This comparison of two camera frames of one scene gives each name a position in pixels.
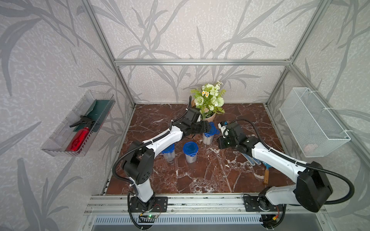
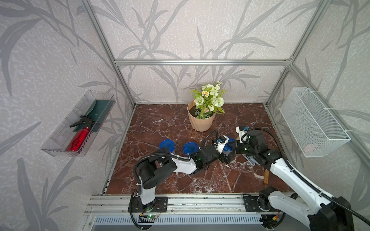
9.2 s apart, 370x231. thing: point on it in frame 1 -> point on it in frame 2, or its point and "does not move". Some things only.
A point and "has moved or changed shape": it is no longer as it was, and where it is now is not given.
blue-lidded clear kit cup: (190, 149) does not move
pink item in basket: (308, 147) does not move
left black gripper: (204, 127) -> (228, 159)
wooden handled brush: (266, 178) does not move
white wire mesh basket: (313, 128) does not move
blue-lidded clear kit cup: (208, 137) has moved or changed shape
